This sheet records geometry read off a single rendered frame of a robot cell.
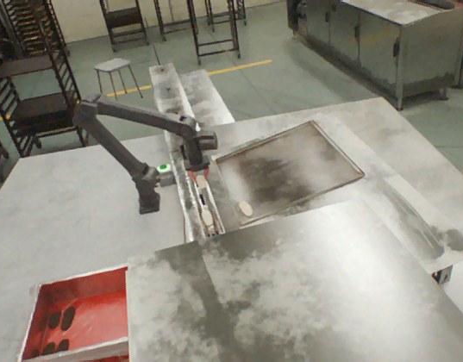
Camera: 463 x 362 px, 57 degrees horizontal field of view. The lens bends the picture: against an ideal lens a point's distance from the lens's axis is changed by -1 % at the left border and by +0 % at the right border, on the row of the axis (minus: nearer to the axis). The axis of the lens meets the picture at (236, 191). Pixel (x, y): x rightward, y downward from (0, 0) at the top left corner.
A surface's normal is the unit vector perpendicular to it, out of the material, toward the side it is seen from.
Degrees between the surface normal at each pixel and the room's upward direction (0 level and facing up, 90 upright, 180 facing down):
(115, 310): 0
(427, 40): 91
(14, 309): 0
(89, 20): 90
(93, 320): 0
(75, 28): 90
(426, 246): 10
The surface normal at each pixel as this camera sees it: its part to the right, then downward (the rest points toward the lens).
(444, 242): -0.29, -0.76
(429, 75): 0.24, 0.53
